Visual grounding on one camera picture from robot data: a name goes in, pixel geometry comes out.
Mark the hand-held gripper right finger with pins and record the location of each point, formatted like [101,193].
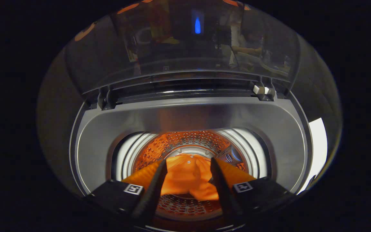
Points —
[224,190]

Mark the grey washing machine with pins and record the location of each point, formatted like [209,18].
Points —
[269,135]

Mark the white paper sheet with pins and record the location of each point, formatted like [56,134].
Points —
[317,148]

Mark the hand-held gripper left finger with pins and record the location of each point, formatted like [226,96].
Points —
[151,193]

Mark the dark glass washing machine lid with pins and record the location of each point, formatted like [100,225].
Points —
[179,48]

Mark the yellow polo shirt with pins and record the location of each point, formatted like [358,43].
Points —
[185,177]

